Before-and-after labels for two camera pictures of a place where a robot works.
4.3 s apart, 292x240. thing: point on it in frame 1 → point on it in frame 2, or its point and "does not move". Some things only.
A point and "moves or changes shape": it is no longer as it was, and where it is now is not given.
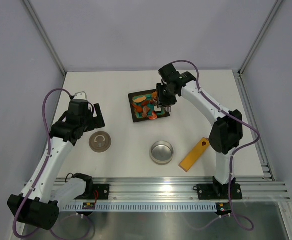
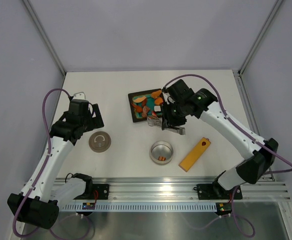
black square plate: x=142 y=105 does not move
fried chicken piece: x=155 y=95 does not move
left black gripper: x=96 y=122 does not move
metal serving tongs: x=167 y=108 moves or changes shape
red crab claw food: x=139 y=109 does not move
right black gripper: x=159 y=87 → x=168 y=120
